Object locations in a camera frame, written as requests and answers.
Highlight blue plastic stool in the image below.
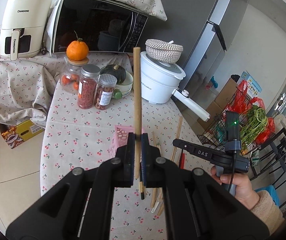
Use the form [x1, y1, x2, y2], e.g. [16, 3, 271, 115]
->
[255, 185, 280, 207]

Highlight light bamboo chopstick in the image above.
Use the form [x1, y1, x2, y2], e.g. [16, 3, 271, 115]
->
[169, 115, 184, 163]

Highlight grey refrigerator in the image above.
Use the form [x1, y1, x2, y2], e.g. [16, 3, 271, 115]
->
[139, 0, 249, 96]

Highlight woven rope basket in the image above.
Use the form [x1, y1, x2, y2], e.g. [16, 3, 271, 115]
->
[145, 39, 184, 64]

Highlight orange tangerine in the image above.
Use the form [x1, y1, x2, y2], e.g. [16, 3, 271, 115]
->
[66, 32, 89, 61]

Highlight stacked white bowls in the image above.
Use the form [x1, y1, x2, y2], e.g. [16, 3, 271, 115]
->
[114, 72, 133, 97]

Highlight red plastic chopstick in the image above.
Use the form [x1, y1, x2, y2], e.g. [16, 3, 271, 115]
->
[179, 152, 185, 169]

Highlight black chopstick with gold end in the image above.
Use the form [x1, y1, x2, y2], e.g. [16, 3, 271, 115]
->
[139, 163, 145, 200]

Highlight cherry print tablecloth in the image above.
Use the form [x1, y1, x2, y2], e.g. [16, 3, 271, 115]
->
[0, 54, 182, 239]

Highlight white electric cooking pot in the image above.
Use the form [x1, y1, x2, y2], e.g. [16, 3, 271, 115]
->
[140, 51, 210, 122]

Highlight beige fleece right sleeve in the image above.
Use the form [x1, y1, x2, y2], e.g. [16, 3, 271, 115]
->
[251, 190, 285, 235]

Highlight dark green pumpkin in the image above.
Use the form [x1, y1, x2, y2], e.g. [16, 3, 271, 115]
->
[100, 64, 127, 85]

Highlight brown cardboard box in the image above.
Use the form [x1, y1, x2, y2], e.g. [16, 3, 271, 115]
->
[198, 78, 237, 129]

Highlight thick light wooden chopstick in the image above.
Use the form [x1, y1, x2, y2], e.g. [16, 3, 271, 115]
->
[133, 47, 142, 179]

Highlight disposable chopsticks pair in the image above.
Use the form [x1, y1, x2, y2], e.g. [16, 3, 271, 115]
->
[151, 132, 161, 213]

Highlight yellow printed cardboard box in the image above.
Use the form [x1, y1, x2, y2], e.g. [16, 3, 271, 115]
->
[0, 120, 44, 149]

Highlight black microwave oven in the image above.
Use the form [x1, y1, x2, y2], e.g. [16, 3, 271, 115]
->
[46, 0, 148, 54]

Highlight white air fryer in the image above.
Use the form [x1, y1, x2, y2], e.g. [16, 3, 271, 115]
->
[0, 0, 52, 61]

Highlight person's right hand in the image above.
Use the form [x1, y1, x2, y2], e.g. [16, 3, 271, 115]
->
[210, 166, 260, 210]

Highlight small green jade ornament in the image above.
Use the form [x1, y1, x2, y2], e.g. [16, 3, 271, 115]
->
[113, 89, 123, 99]

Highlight jar of red goji berries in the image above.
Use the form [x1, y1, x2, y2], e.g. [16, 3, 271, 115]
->
[77, 64, 100, 109]

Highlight jar of dried red dates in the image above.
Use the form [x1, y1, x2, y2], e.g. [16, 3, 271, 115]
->
[94, 74, 118, 110]

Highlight pink perforated plastic utensil basket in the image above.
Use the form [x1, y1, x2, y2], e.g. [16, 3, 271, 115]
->
[108, 125, 134, 158]

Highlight green leafy vegetables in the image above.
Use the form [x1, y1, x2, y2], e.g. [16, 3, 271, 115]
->
[240, 105, 268, 149]

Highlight glass jar with wooden lid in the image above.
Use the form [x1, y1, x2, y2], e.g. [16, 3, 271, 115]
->
[60, 56, 89, 94]

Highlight black wire storage rack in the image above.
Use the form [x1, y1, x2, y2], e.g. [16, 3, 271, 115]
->
[199, 88, 286, 213]

